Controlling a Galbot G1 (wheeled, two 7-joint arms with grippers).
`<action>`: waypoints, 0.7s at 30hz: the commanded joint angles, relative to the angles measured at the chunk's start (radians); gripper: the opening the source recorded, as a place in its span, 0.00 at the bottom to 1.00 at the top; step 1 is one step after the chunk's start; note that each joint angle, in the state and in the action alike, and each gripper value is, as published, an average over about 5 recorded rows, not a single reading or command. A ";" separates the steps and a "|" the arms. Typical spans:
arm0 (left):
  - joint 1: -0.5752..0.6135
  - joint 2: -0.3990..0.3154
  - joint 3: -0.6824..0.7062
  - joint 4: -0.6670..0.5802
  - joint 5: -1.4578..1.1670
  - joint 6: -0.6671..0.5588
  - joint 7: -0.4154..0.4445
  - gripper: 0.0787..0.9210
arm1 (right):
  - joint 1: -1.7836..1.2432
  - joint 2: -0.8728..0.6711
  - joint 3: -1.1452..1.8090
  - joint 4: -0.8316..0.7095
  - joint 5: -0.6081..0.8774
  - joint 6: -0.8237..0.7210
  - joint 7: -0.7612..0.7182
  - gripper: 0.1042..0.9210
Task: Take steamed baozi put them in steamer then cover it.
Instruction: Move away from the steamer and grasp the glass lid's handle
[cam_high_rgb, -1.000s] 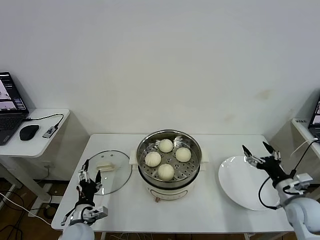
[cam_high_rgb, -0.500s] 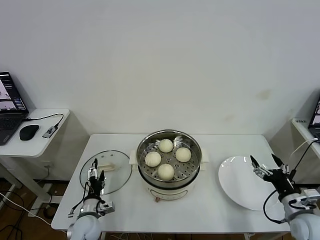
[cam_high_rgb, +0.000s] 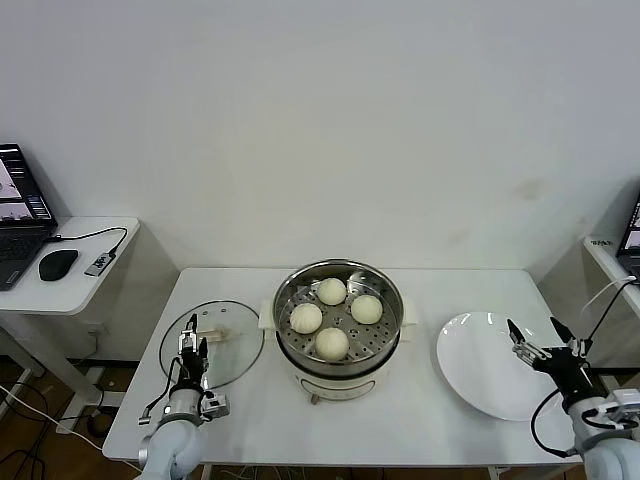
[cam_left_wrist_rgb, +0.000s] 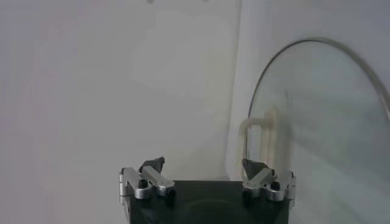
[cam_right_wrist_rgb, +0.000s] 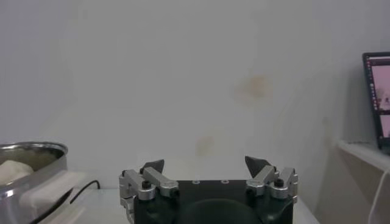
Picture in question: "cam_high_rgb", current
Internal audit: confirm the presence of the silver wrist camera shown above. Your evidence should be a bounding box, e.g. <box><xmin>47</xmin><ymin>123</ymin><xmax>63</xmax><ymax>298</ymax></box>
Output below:
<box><xmin>594</xmin><ymin>388</ymin><xmax>640</xmax><ymax>431</ymax></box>
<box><xmin>202</xmin><ymin>392</ymin><xmax>232</xmax><ymax>420</ymax></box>

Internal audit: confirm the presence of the black computer mouse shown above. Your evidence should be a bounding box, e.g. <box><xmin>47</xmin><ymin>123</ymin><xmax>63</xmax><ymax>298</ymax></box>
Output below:
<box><xmin>37</xmin><ymin>248</ymin><xmax>80</xmax><ymax>282</ymax></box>

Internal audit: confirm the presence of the white steamed baozi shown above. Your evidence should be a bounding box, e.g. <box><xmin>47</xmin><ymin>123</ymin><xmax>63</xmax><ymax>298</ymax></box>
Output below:
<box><xmin>289</xmin><ymin>302</ymin><xmax>324</xmax><ymax>335</ymax></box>
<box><xmin>314</xmin><ymin>327</ymin><xmax>350</xmax><ymax>362</ymax></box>
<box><xmin>350</xmin><ymin>294</ymin><xmax>385</xmax><ymax>325</ymax></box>
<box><xmin>316</xmin><ymin>278</ymin><xmax>347</xmax><ymax>306</ymax></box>

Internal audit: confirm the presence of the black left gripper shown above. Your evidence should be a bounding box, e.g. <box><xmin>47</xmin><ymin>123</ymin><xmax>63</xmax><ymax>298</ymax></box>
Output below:
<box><xmin>174</xmin><ymin>313</ymin><xmax>211</xmax><ymax>390</ymax></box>

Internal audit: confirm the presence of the black hanging cable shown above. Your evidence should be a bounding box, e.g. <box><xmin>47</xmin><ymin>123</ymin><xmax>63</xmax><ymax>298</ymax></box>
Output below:
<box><xmin>582</xmin><ymin>279</ymin><xmax>640</xmax><ymax>346</ymax></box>

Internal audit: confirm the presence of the perforated steel steamer basket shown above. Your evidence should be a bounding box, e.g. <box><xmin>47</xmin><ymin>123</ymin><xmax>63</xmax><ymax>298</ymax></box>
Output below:
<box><xmin>273</xmin><ymin>258</ymin><xmax>405</xmax><ymax>375</ymax></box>

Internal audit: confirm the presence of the white side table with mouse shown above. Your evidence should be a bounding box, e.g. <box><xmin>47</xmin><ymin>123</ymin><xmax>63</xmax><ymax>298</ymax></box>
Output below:
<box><xmin>0</xmin><ymin>215</ymin><xmax>141</xmax><ymax>421</ymax></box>

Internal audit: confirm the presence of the black usb cable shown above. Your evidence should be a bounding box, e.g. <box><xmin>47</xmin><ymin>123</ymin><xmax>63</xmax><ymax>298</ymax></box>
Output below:
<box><xmin>47</xmin><ymin>227</ymin><xmax>130</xmax><ymax>261</ymax></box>

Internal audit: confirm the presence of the white hanging cable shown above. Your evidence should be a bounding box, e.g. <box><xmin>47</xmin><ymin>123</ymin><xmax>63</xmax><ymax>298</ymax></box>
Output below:
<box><xmin>582</xmin><ymin>277</ymin><xmax>639</xmax><ymax>315</ymax></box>

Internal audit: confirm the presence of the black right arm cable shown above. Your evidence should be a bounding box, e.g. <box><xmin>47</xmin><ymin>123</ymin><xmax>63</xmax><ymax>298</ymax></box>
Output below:
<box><xmin>530</xmin><ymin>387</ymin><xmax>586</xmax><ymax>459</ymax></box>

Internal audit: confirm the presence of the grey usb hub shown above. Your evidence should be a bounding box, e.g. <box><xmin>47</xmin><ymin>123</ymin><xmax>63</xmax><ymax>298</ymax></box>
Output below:
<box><xmin>83</xmin><ymin>251</ymin><xmax>117</xmax><ymax>278</ymax></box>

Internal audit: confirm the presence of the dark round floor object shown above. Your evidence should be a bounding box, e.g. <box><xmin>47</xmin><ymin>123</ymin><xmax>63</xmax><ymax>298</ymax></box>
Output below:
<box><xmin>87</xmin><ymin>409</ymin><xmax>114</xmax><ymax>436</ymax></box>

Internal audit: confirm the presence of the white side table with label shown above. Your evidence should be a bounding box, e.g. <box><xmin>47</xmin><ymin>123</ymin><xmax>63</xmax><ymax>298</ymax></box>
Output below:
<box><xmin>582</xmin><ymin>234</ymin><xmax>640</xmax><ymax>416</ymax></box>

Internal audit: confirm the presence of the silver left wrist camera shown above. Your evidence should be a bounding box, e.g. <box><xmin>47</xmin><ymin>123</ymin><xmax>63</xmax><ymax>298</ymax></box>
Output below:
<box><xmin>202</xmin><ymin>392</ymin><xmax>232</xmax><ymax>420</ymax></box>

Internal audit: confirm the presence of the black laptop with keyboard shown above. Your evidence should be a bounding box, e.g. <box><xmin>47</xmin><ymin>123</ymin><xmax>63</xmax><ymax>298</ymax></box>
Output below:
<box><xmin>0</xmin><ymin>143</ymin><xmax>60</xmax><ymax>292</ymax></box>

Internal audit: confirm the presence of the white round plate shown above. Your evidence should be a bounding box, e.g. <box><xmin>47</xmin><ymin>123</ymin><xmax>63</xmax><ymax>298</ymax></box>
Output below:
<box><xmin>435</xmin><ymin>311</ymin><xmax>564</xmax><ymax>423</ymax></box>

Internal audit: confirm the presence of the white floor cable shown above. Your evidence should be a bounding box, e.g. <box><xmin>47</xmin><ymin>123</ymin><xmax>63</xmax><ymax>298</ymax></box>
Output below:
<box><xmin>0</xmin><ymin>382</ymin><xmax>101</xmax><ymax>449</ymax></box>

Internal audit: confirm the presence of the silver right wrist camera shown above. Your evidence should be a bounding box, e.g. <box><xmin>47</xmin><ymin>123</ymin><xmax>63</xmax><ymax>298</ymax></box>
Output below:
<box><xmin>594</xmin><ymin>388</ymin><xmax>640</xmax><ymax>431</ymax></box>

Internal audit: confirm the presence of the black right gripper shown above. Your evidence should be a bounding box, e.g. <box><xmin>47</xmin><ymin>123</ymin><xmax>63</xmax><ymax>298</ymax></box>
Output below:
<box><xmin>507</xmin><ymin>316</ymin><xmax>596</xmax><ymax>401</ymax></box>

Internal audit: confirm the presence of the glass lid with cream handle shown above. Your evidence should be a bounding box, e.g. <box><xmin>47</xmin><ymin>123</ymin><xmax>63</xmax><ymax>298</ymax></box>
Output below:
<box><xmin>158</xmin><ymin>299</ymin><xmax>265</xmax><ymax>391</ymax></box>

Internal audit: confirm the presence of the black laptop partly seen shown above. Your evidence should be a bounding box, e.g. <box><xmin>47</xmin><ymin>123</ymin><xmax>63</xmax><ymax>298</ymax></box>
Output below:
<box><xmin>617</xmin><ymin>192</ymin><xmax>640</xmax><ymax>286</ymax></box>

